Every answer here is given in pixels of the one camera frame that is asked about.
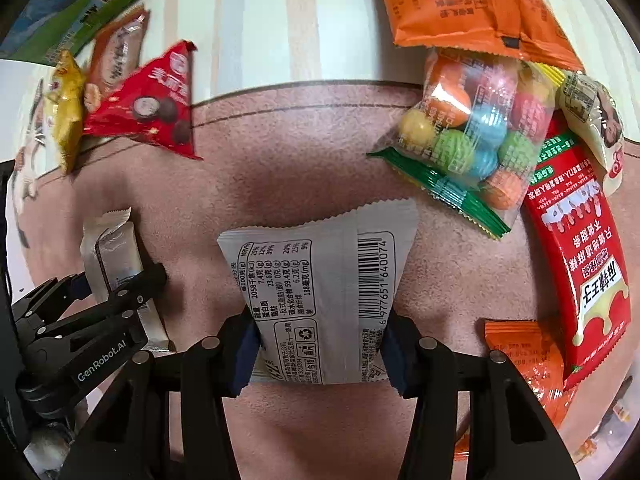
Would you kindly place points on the white barcode snack packet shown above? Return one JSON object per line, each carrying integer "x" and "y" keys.
{"x": 310, "y": 285}

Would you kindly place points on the clear bag of coloured balls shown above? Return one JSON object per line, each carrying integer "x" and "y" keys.
{"x": 465, "y": 130}

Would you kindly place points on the yellow snack packet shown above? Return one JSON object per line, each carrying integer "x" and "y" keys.
{"x": 67, "y": 110}

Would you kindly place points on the silver snack bar packet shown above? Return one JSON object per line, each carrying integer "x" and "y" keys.
{"x": 112, "y": 252}

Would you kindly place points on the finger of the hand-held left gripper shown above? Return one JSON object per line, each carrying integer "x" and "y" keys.
{"x": 125, "y": 295}
{"x": 50, "y": 300}

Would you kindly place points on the colourful printed packaging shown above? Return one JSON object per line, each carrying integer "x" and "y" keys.
{"x": 605, "y": 420}

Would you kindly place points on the white plastic bag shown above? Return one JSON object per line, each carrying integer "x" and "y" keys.
{"x": 47, "y": 445}

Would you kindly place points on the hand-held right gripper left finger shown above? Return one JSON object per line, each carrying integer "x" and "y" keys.
{"x": 245, "y": 352}

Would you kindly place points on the small orange snack packet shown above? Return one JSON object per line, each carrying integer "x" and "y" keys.
{"x": 525, "y": 355}

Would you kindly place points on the red triangular snack packet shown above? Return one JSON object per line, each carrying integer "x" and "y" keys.
{"x": 150, "y": 105}

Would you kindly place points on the large orange snack packet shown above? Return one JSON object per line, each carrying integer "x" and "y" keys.
{"x": 450, "y": 10}

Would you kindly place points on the blue green milk carton box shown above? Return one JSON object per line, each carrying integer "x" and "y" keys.
{"x": 75, "y": 10}

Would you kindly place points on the cream egg packet with face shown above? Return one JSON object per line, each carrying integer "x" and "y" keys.
{"x": 590, "y": 110}

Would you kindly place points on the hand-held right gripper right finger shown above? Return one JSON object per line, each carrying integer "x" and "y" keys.
{"x": 395, "y": 355}

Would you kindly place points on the brown snack packet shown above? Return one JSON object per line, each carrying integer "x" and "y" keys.
{"x": 117, "y": 55}

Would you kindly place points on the large red snack packet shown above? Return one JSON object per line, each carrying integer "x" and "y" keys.
{"x": 590, "y": 260}

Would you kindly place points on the striped pink table mat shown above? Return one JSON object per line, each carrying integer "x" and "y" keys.
{"x": 300, "y": 170}

